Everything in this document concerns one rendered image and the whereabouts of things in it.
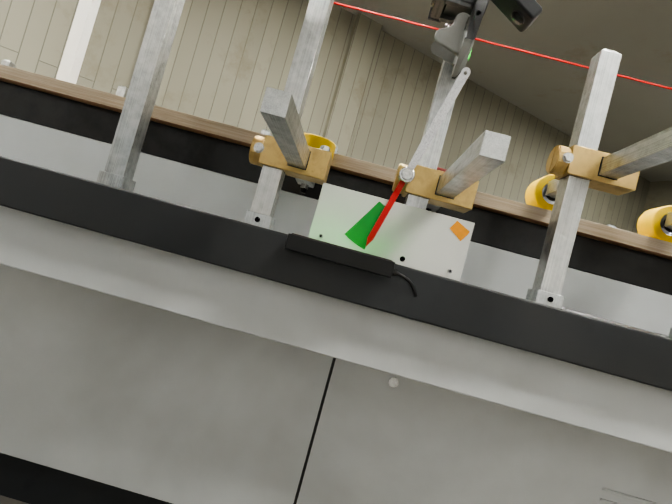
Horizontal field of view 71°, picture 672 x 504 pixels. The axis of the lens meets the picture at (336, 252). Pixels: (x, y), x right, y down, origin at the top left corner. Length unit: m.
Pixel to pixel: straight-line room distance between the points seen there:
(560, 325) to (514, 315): 0.07
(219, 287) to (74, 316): 0.42
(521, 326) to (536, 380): 0.11
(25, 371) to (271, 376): 0.53
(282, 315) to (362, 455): 0.39
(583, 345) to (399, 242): 0.33
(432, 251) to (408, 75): 5.08
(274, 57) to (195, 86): 0.86
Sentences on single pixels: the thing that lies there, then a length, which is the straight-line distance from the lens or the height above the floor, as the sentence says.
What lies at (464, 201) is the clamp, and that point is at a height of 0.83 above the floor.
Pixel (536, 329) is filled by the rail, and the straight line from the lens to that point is 0.83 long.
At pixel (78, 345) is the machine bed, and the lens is 1.17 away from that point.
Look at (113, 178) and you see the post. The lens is 0.89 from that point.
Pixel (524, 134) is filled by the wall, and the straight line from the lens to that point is 6.90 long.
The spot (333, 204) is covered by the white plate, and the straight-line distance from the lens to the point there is 0.79.
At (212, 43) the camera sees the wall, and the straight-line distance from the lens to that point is 4.98.
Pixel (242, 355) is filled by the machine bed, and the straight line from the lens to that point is 1.04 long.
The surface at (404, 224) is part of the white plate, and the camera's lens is 0.79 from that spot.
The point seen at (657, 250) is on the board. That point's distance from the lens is 1.16.
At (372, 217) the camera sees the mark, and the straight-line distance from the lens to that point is 0.79.
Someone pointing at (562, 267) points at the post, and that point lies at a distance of 0.86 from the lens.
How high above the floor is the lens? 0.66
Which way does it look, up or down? 2 degrees up
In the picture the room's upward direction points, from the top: 15 degrees clockwise
